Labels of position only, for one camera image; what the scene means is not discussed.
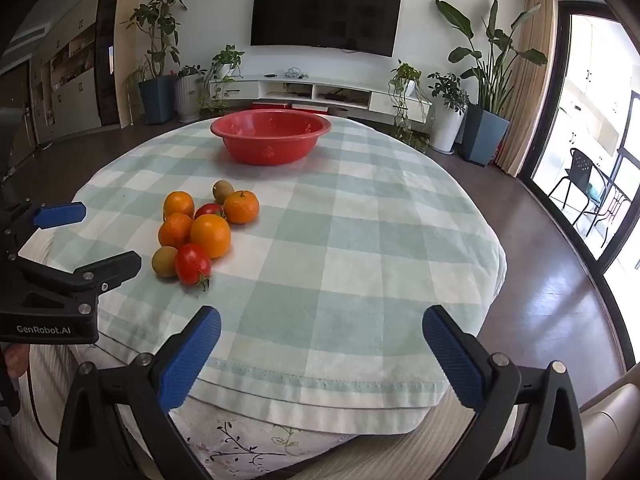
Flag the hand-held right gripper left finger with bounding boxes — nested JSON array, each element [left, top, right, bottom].
[[56, 305, 223, 480]]

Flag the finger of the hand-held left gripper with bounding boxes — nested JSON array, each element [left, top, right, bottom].
[[0, 200, 87, 237], [9, 250, 143, 305]]

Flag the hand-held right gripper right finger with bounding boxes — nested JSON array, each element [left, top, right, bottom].
[[421, 305, 587, 480]]

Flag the orange mandarin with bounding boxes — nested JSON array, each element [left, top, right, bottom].
[[190, 213, 232, 259], [158, 213, 194, 250], [223, 190, 260, 224], [163, 191, 195, 221]]

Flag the red plastic colander bowl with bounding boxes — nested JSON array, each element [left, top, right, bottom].
[[210, 111, 332, 166]]

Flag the person's left hand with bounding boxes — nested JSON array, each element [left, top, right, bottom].
[[0, 343, 29, 380]]

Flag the white floral tablecloth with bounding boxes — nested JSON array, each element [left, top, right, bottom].
[[170, 400, 516, 480]]

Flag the leafy tree in blue pot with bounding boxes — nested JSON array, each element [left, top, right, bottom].
[[121, 0, 188, 126]]

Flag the green checked tablecloth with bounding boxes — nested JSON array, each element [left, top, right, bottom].
[[47, 115, 507, 433]]

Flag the cream chair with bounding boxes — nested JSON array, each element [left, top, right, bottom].
[[580, 362, 640, 480]]

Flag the plant in white ribbed pot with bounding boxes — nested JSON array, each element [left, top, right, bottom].
[[172, 64, 207, 122]]

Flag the broad-leaf plant in blue pot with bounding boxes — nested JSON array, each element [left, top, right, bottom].
[[435, 0, 549, 167]]

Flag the bushy plant in white pot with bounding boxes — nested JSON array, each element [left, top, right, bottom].
[[426, 72, 469, 155]]

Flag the black balcony table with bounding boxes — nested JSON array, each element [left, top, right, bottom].
[[582, 160, 631, 248]]

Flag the trailing pothos in white pot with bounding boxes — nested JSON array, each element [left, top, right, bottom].
[[197, 44, 246, 116], [389, 59, 433, 153]]

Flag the black balcony chair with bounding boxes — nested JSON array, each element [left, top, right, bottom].
[[548, 147, 608, 226]]

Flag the beige curtain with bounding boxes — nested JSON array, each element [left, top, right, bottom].
[[495, 0, 556, 177]]

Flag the white television cabinet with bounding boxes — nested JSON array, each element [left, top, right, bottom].
[[207, 74, 433, 122]]

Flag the black-framed glass door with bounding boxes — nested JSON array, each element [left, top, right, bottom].
[[520, 0, 640, 361]]

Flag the black cable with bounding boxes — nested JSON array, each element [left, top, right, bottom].
[[24, 370, 61, 446]]

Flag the white wall storage cabinets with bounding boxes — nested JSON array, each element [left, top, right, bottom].
[[30, 0, 101, 143]]

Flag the black wall television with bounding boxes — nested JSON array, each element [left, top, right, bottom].
[[250, 0, 403, 57]]

